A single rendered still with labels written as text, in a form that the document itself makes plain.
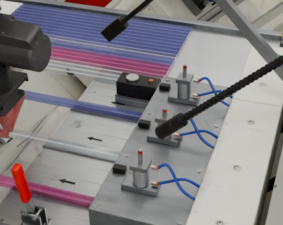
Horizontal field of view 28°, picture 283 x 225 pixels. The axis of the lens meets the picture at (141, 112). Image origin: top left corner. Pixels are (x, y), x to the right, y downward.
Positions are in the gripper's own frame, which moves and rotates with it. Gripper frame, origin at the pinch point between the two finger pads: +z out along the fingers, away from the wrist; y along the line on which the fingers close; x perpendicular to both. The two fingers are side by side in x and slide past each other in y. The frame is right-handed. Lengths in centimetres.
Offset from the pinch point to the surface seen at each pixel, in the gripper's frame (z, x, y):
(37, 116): 78, 56, 96
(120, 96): -0.5, -15.6, 14.5
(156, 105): -4.9, -24.7, 7.9
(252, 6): 63, -16, 189
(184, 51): 1.3, -21.9, 36.3
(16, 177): -8.6, -13.4, -17.7
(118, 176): -5.0, -24.8, -10.0
